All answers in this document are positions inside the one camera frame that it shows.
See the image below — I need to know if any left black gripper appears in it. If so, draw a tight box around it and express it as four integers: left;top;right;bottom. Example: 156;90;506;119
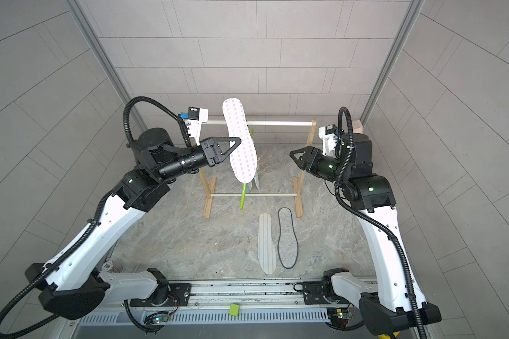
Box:
155;138;239;183

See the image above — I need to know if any white striped insole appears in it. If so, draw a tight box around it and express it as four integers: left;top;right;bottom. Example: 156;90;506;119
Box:
258;213;277;275
221;97;258;185

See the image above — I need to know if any wooden clothes rack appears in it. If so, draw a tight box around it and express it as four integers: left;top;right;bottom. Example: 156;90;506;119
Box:
194;118;318;220

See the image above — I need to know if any green clip hanger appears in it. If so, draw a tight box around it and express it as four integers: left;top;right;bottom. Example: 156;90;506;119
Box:
240;181;258;210

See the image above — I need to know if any dark grey felt insole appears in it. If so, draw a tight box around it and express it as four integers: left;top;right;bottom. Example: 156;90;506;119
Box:
277;207;299;269

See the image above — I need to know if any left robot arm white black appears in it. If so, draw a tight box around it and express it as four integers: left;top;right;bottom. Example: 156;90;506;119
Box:
0;96;242;338

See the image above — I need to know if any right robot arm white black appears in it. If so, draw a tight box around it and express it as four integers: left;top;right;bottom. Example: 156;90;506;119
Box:
290;107;442;338

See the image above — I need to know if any green sticky block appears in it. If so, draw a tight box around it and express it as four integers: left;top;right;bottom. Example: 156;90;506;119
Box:
228;304;240;317

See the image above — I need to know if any right circuit board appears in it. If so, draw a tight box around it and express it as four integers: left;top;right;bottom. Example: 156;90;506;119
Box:
327;308;353;329

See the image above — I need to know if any circuit board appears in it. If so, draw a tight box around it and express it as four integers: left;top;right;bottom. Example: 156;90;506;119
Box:
144;311;172;326
327;308;353;329

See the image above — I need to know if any left circuit board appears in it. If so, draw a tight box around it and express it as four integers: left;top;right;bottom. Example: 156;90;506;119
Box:
144;311;172;326

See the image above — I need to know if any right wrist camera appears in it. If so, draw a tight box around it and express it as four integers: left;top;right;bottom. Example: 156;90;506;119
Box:
318;124;338;156

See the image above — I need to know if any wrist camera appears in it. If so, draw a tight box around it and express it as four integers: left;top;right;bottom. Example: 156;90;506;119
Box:
318;124;338;156
180;107;209;145

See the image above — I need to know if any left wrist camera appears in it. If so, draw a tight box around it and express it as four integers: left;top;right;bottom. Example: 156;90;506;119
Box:
180;107;209;145

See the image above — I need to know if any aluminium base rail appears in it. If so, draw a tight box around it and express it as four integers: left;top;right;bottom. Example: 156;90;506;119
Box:
65;277;421;312

